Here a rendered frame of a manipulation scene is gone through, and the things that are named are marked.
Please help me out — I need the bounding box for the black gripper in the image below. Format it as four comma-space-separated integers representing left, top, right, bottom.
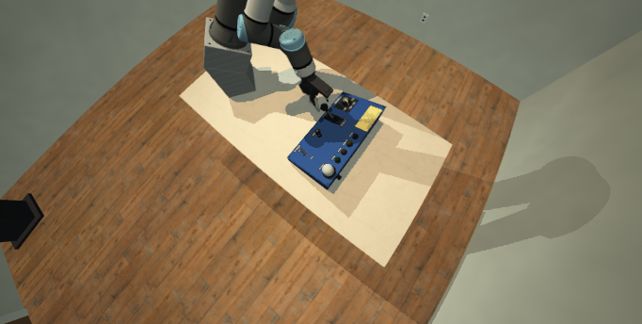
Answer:
299, 71, 320, 112

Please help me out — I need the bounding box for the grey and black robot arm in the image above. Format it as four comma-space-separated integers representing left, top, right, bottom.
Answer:
209, 0, 333, 98

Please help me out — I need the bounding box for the blue control console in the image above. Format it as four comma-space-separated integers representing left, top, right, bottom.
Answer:
287, 92, 386, 187

